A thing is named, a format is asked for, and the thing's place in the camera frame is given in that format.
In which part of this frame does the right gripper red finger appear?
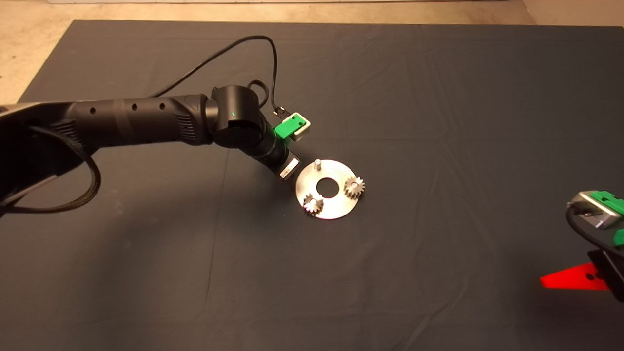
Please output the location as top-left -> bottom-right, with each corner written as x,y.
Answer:
540,263 -> 609,291

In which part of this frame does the green left camera mount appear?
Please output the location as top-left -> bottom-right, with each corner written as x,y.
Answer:
274,113 -> 307,140

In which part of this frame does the round metal carrier plate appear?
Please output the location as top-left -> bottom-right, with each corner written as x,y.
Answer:
296,159 -> 362,220

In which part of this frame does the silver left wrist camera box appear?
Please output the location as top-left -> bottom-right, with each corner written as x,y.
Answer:
291,112 -> 312,142

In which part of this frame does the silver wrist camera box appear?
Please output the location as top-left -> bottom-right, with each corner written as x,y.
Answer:
291,112 -> 312,142
567,191 -> 623,230

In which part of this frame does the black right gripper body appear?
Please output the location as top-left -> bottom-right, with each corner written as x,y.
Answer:
587,249 -> 624,303

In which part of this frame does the black camera cable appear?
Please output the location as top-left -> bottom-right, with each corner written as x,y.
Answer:
150,35 -> 289,118
565,207 -> 624,262

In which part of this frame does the green right camera mount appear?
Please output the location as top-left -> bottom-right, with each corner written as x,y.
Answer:
590,191 -> 624,246

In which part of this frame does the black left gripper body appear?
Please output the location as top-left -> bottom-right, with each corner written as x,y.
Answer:
266,145 -> 302,182

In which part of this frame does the black left camera cable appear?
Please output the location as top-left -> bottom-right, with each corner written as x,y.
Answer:
150,35 -> 289,118

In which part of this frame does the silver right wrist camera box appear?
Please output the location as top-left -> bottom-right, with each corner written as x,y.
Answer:
567,191 -> 623,230

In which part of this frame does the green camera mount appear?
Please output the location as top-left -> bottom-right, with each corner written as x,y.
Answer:
274,113 -> 307,140
590,191 -> 624,246

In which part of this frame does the small steel planetary gear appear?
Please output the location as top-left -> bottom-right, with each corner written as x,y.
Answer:
344,176 -> 366,199
303,192 -> 325,215

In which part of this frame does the black right camera cable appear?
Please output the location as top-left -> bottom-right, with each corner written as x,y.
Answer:
565,207 -> 624,262

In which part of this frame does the braided left arm cable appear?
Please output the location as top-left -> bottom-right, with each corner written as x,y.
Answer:
0,126 -> 102,214

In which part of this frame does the dark grey table cloth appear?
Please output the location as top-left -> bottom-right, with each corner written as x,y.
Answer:
0,19 -> 624,351

